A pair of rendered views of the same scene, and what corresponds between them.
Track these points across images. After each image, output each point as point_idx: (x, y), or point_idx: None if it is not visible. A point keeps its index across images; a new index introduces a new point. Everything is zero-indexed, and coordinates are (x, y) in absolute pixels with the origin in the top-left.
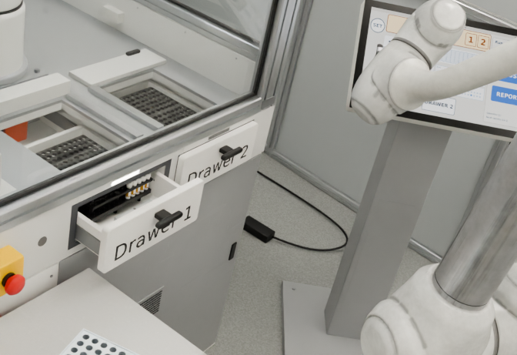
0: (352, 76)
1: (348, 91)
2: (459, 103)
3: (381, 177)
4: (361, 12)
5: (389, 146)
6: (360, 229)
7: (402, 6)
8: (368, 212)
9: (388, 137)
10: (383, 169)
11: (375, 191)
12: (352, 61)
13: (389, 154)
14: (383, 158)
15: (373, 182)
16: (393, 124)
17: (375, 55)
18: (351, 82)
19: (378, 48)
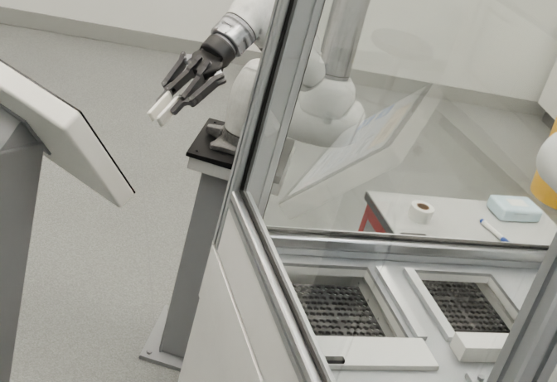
0: (119, 175)
1: (114, 194)
2: None
3: (26, 265)
4: (80, 129)
5: (28, 229)
6: (9, 340)
7: (45, 88)
8: (19, 311)
9: (14, 231)
10: (27, 254)
11: (23, 283)
12: (100, 172)
13: (31, 234)
14: (17, 253)
15: (6, 291)
16: (17, 213)
17: (194, 99)
18: (123, 179)
19: (225, 77)
